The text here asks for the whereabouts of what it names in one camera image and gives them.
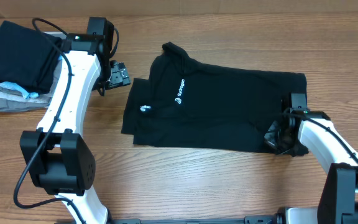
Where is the grey folded garment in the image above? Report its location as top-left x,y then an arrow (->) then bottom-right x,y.
0,61 -> 62,113

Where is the black folded garment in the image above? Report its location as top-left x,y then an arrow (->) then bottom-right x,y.
0,21 -> 62,94

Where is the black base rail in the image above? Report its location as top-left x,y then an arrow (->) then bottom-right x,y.
109,215 -> 276,224

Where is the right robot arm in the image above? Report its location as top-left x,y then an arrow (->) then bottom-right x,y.
265,108 -> 358,223

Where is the light blue cloth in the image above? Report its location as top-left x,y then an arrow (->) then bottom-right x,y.
0,54 -> 65,100

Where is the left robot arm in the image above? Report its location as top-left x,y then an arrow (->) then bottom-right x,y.
20,33 -> 116,223

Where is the black polo shirt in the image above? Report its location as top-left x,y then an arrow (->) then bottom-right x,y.
121,42 -> 307,154

